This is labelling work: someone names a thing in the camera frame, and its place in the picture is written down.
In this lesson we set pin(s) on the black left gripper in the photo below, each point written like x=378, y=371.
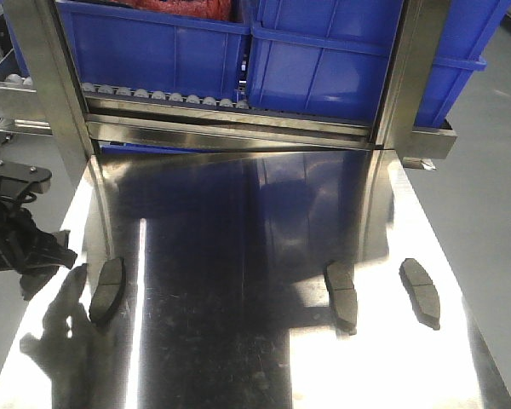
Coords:
x=26, y=249

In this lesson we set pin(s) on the brake pad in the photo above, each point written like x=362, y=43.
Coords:
x=338, y=277
x=422, y=293
x=108, y=292

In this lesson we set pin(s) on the white roller conveyor track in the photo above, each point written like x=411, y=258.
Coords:
x=159, y=95

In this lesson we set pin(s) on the left blue plastic bin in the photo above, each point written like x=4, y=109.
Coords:
x=156, y=51

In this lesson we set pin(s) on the blue plastic bin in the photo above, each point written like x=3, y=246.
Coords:
x=156, y=51
x=330, y=58

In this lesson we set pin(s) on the red mesh bag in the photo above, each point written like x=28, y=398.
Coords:
x=204, y=9

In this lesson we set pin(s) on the right blue plastic bin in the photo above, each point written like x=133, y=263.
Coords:
x=330, y=58

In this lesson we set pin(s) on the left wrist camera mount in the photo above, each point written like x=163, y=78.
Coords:
x=21, y=183

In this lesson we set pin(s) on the stainless steel rack frame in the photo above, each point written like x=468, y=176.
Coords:
x=56, y=105

